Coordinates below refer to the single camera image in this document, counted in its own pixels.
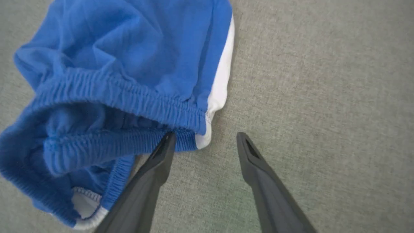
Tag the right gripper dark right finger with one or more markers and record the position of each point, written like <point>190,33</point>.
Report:
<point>271,200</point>

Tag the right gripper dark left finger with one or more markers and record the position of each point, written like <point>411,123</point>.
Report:
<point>142,194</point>

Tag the blue shorts with white trim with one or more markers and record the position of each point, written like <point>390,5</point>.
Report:
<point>129,51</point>

